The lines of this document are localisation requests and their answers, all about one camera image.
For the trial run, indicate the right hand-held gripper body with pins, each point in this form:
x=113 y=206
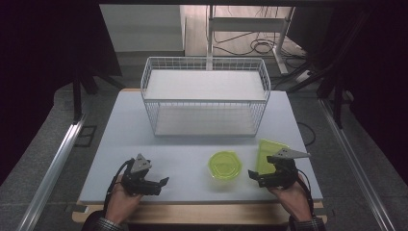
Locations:
x=287 y=173

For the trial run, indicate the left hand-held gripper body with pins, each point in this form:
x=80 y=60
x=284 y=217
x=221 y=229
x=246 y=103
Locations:
x=136 y=179

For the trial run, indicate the round green-lidded clear container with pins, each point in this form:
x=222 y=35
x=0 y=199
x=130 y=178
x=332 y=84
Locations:
x=224 y=165

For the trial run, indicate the person's right hand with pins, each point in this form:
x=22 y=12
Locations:
x=293 y=200

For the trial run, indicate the person's left hand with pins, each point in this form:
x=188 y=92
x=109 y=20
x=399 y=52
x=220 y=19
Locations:
x=120 y=203

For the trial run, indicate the rectangular green-lidded container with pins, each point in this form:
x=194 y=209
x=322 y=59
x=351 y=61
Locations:
x=265 y=154

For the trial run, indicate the black metal stand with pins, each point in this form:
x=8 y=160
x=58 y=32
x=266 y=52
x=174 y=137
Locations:
x=77 y=96
x=336 y=96

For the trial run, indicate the white power strip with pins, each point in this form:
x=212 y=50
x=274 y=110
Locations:
x=303 y=76

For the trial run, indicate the dark curtain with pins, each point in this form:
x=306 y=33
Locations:
x=38 y=64
x=385 y=80

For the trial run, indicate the white cabinet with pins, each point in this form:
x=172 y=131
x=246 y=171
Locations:
x=144 y=29

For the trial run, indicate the black floor frame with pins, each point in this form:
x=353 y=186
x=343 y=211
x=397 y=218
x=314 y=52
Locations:
x=86 y=136

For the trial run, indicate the aluminium rail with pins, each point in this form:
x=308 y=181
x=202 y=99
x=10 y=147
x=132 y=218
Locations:
x=54 y=166
x=352 y=160

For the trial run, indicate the white metal desk frame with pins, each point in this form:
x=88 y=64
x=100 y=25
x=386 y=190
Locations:
x=247 y=24

